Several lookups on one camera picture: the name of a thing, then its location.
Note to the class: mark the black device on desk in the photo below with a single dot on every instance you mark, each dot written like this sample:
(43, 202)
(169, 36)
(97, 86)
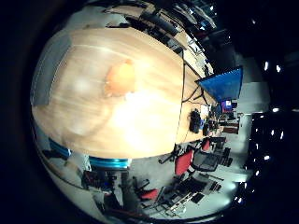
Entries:
(195, 121)

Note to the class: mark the large red office chair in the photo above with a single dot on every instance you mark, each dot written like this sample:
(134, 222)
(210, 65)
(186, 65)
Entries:
(183, 162)

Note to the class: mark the small red office chair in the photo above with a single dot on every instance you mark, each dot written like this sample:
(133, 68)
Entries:
(206, 145)

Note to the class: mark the grey container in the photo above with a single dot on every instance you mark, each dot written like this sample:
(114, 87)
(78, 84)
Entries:
(49, 70)

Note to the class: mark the red chair with black base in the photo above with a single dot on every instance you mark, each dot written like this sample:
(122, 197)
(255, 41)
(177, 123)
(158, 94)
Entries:
(149, 194)

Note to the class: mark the black mesh office chair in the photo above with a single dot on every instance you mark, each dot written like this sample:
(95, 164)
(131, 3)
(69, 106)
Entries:
(207, 161)

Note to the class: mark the short blue metal bar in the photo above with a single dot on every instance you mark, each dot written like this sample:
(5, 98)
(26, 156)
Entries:
(59, 148)

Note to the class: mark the blue screen monitor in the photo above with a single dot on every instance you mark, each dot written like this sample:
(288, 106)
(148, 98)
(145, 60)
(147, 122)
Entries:
(223, 83)

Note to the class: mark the orange plush toy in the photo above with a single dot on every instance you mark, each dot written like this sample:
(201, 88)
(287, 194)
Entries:
(121, 78)

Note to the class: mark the small lit display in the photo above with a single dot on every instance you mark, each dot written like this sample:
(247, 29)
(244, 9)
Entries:
(228, 104)

